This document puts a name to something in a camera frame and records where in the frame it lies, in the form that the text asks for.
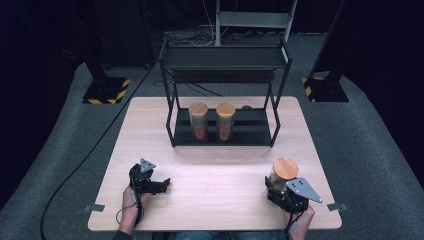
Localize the grey metal frame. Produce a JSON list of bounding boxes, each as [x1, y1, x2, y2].
[[214, 0, 299, 47]]

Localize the person's right hand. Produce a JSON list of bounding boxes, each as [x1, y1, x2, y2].
[[282, 203, 316, 233]]

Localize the black stand with striped base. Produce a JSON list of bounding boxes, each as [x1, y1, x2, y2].
[[68, 0, 132, 105], [301, 0, 354, 103]]

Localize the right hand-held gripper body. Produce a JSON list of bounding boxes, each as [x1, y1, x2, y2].
[[265, 177, 324, 214]]

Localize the glass jar with wooden lid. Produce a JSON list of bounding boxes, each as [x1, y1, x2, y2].
[[268, 156, 300, 194], [215, 102, 236, 143], [188, 101, 210, 143]]

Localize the person's left hand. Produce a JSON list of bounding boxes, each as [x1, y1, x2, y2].
[[121, 184, 151, 218]]

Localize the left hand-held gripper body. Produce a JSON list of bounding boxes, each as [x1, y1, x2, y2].
[[129, 158, 158, 196]]

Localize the tangle of floor cables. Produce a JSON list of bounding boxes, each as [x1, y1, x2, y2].
[[163, 29, 234, 48]]

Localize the short black floor cable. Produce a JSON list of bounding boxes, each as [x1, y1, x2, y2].
[[184, 82, 224, 98]]

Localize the black metal two-tier shelf rack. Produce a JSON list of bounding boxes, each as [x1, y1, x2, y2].
[[158, 35, 294, 149]]

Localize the grey tape strip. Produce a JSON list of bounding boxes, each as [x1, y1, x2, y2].
[[326, 202, 349, 212], [83, 203, 106, 213]]

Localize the long black floor cable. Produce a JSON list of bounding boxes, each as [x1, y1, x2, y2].
[[39, 56, 159, 240]]

